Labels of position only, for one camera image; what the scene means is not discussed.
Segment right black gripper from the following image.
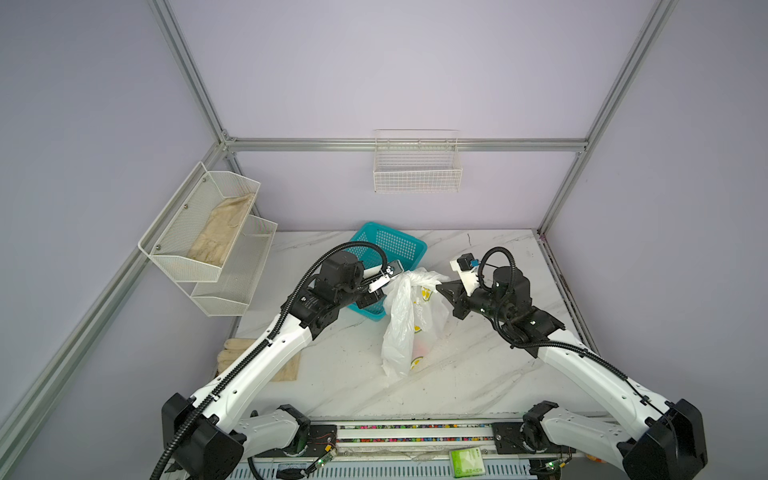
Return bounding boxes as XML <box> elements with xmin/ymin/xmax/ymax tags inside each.
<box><xmin>434</xmin><ymin>278</ymin><xmax>510</xmax><ymax>323</ymax></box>

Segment white plastic bag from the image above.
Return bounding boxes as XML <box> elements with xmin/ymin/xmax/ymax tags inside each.
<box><xmin>381</xmin><ymin>267</ymin><xmax>450</xmax><ymax>381</ymax></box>

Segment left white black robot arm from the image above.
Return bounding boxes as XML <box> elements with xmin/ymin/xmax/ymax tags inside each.
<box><xmin>151</xmin><ymin>241</ymin><xmax>403</xmax><ymax>479</ymax></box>

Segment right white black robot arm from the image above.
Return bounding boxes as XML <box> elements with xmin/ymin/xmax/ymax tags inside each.
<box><xmin>437</xmin><ymin>267</ymin><xmax>708</xmax><ymax>479</ymax></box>

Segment teal plastic basket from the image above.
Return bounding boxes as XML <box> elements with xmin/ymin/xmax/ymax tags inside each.
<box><xmin>346</xmin><ymin>221</ymin><xmax>428</xmax><ymax>322</ymax></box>

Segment lower white mesh shelf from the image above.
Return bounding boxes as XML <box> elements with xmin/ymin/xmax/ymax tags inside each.
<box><xmin>190</xmin><ymin>215</ymin><xmax>278</xmax><ymax>317</ymax></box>

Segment white mesh shelf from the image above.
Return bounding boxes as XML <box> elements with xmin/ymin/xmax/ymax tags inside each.
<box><xmin>138</xmin><ymin>163</ymin><xmax>260</xmax><ymax>283</ymax></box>
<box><xmin>190</xmin><ymin>215</ymin><xmax>278</xmax><ymax>317</ymax></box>

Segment beige glove on table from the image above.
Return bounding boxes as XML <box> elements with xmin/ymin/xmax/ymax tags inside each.
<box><xmin>216</xmin><ymin>338</ymin><xmax>301</xmax><ymax>382</ymax></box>

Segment beige glove in shelf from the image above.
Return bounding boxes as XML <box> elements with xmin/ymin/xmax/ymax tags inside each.
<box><xmin>187</xmin><ymin>193</ymin><xmax>255</xmax><ymax>267</ymax></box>

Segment upper white mesh shelf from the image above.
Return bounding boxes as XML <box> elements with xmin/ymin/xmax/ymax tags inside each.
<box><xmin>138</xmin><ymin>163</ymin><xmax>260</xmax><ymax>283</ymax></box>

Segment green small box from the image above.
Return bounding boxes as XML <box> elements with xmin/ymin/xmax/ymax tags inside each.
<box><xmin>449</xmin><ymin>447</ymin><xmax>486</xmax><ymax>479</ymax></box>

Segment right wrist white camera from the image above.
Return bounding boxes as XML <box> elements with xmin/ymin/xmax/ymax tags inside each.
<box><xmin>450</xmin><ymin>253</ymin><xmax>479</xmax><ymax>296</ymax></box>

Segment wrist white camera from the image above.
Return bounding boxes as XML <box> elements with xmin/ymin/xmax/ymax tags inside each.
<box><xmin>363</xmin><ymin>260</ymin><xmax>404</xmax><ymax>293</ymax></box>
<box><xmin>450</xmin><ymin>253</ymin><xmax>479</xmax><ymax>296</ymax></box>

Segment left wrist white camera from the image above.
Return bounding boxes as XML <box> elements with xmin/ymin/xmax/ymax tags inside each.
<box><xmin>363</xmin><ymin>260</ymin><xmax>404</xmax><ymax>293</ymax></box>

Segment white wire wall basket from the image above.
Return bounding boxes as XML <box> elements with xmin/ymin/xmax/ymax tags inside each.
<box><xmin>373</xmin><ymin>129</ymin><xmax>463</xmax><ymax>194</ymax></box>

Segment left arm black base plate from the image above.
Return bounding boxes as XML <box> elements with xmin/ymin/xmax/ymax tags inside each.
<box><xmin>257</xmin><ymin>424</ymin><xmax>338</xmax><ymax>459</ymax></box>

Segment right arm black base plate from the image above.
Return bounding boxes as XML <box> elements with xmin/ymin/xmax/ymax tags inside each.
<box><xmin>491</xmin><ymin>421</ymin><xmax>574</xmax><ymax>455</ymax></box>

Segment aluminium mounting rail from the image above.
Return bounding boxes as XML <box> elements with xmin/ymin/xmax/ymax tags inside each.
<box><xmin>170</xmin><ymin>413</ymin><xmax>661</xmax><ymax>464</ymax></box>

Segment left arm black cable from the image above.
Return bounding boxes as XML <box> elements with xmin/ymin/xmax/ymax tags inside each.
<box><xmin>148</xmin><ymin>241</ymin><xmax>390</xmax><ymax>480</ymax></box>

